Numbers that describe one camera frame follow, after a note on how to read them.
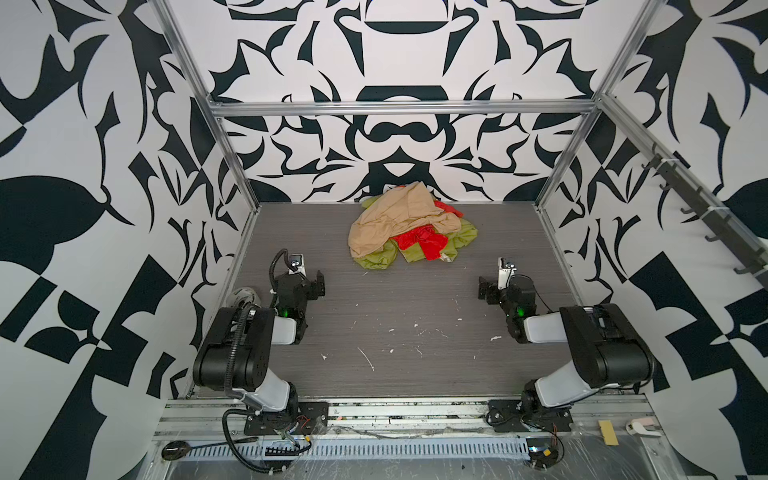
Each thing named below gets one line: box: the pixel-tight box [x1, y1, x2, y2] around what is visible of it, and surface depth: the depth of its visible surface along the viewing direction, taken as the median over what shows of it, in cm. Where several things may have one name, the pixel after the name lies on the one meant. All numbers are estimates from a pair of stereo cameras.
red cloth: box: [390, 200, 464, 261], surface depth 107 cm
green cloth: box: [353, 196, 478, 270], surface depth 106 cm
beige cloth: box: [348, 182, 462, 258], surface depth 108 cm
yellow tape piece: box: [598, 420, 619, 445], surface depth 73 cm
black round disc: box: [161, 440, 191, 461], surface depth 70 cm
